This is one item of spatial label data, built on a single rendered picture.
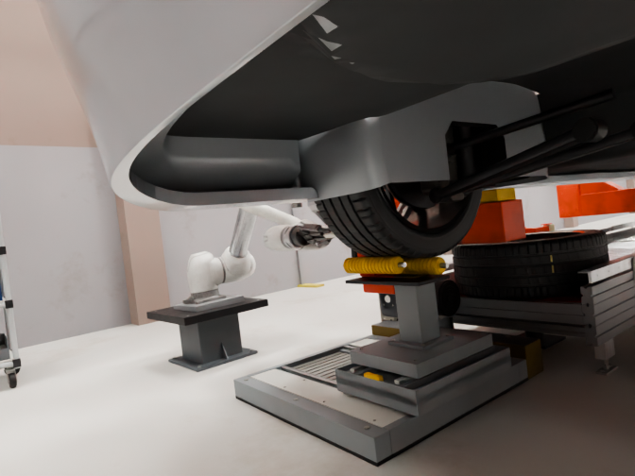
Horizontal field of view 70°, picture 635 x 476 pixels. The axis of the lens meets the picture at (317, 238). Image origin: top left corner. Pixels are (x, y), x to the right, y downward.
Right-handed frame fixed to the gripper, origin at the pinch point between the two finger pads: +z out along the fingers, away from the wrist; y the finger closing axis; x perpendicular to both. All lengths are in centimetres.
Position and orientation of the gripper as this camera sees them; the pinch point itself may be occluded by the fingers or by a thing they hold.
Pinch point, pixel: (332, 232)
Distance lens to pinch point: 157.4
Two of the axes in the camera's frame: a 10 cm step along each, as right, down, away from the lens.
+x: 4.7, -7.8, 4.1
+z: 6.0, -0.5, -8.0
